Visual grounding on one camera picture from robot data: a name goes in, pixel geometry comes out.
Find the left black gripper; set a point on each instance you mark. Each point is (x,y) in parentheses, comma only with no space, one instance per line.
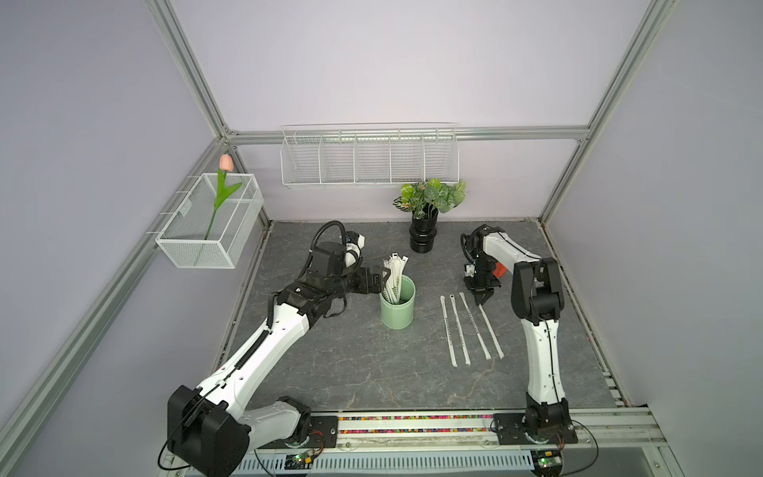
(377,283)

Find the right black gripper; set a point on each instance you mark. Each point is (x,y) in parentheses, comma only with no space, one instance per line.
(479,291)

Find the white straw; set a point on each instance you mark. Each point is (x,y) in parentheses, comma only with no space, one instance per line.
(477,332)
(460,331)
(492,333)
(451,350)

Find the green cylindrical storage cup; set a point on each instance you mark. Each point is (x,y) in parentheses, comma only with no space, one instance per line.
(399,316)

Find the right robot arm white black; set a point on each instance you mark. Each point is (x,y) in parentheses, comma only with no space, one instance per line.
(537,299)

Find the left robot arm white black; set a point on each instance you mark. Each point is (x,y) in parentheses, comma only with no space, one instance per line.
(209,428)

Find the bundle of wrapped white straws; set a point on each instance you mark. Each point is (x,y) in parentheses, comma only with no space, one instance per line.
(395,264)

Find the red work glove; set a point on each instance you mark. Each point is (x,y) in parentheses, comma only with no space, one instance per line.
(500,270)

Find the black vase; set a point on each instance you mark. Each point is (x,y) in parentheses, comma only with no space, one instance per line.
(423,230)

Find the green artificial plant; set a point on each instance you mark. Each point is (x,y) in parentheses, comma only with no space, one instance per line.
(425,199)

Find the pink artificial tulip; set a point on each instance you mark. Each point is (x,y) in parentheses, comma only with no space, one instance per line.
(224,191)

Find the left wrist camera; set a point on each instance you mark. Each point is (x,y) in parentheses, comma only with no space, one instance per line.
(333,259)

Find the white wire wall shelf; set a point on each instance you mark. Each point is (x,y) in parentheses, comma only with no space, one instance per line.
(369,154)

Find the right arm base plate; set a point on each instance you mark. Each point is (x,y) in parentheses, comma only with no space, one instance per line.
(518,429)

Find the white slotted cable duct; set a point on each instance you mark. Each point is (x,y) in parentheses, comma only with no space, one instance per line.
(388,463)

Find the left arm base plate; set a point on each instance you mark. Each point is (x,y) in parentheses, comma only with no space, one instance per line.
(321,431)

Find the white mesh wall basket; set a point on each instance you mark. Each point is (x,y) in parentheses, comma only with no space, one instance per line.
(182,231)

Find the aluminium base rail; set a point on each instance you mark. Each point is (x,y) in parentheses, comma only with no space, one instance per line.
(468,429)

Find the aluminium frame struts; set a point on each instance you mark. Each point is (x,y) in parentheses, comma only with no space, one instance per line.
(38,406)

